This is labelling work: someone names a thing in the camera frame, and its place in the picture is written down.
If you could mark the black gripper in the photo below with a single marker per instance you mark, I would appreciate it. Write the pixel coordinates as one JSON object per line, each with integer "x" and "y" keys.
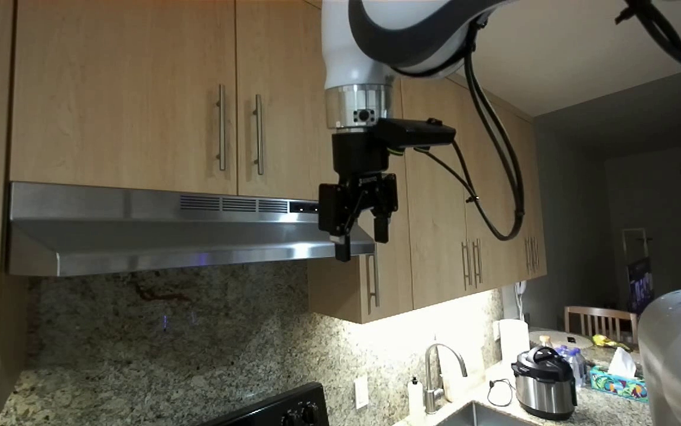
{"x": 360, "y": 158}

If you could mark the wooden cabinet door gray inside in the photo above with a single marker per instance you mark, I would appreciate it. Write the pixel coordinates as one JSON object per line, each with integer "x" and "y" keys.
{"x": 294, "y": 78}

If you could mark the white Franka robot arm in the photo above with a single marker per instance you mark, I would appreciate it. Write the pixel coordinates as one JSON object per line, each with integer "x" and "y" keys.
{"x": 355, "y": 56}

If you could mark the wide wooden cabinet door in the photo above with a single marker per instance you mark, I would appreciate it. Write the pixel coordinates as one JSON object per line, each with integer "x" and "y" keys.
{"x": 119, "y": 85}

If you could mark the chrome kitchen faucet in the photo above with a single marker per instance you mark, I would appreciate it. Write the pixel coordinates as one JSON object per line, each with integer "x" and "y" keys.
{"x": 435, "y": 379}

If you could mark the white soap dispenser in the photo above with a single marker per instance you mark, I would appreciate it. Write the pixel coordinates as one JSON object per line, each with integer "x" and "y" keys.
{"x": 416, "y": 398}

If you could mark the upright white paper towel roll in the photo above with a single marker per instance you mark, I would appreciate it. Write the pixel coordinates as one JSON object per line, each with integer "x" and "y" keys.
{"x": 513, "y": 340}

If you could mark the stainless steel range hood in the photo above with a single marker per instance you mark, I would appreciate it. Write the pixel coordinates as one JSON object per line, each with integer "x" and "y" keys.
{"x": 159, "y": 238}

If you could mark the black stove control panel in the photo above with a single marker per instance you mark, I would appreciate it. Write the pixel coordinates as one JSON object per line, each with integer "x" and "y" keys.
{"x": 284, "y": 405}

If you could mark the steel kitchen sink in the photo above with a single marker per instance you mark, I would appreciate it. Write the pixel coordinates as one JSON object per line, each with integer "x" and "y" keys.
{"x": 482, "y": 416}

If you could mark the steel black pressure cooker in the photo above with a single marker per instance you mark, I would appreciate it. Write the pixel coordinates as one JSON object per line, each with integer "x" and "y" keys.
{"x": 545, "y": 382}

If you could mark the blue jar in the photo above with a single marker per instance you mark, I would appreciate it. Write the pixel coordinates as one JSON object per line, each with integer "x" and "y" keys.
{"x": 573, "y": 364}

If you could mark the wooden chair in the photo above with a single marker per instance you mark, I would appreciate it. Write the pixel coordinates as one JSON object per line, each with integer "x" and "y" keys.
{"x": 602, "y": 320}

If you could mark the yellow bananas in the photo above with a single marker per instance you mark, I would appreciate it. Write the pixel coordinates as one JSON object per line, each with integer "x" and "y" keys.
{"x": 603, "y": 342}

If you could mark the dark hanging bag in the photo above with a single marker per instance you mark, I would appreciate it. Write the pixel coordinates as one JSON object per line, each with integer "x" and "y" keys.
{"x": 642, "y": 285}

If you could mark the colourful tissue box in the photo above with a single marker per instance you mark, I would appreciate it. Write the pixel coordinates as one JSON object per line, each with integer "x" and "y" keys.
{"x": 615, "y": 382}

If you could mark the tall wooden wall cabinet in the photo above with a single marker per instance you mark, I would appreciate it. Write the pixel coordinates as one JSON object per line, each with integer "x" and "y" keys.
{"x": 435, "y": 238}

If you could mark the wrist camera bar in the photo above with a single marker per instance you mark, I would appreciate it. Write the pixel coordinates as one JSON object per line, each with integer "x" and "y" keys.
{"x": 414, "y": 134}

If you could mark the white wall outlet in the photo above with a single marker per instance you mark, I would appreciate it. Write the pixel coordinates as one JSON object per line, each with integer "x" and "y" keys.
{"x": 363, "y": 392}

